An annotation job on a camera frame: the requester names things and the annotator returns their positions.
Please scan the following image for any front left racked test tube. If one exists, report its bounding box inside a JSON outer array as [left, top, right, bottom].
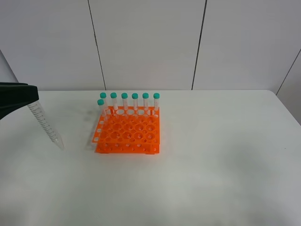
[[97, 99, 108, 125]]

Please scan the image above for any green capped test tube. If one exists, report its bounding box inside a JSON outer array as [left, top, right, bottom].
[[28, 101, 64, 150]]

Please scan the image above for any orange test tube rack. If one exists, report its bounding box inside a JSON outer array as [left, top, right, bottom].
[[92, 106, 160, 154]]

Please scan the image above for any row test tube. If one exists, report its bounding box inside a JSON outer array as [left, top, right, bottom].
[[132, 93, 139, 117], [110, 92, 119, 114], [121, 92, 128, 115], [143, 92, 149, 117], [97, 92, 108, 110], [153, 93, 160, 114]]

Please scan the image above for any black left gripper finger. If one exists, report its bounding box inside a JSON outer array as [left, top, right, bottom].
[[0, 82, 39, 119]]

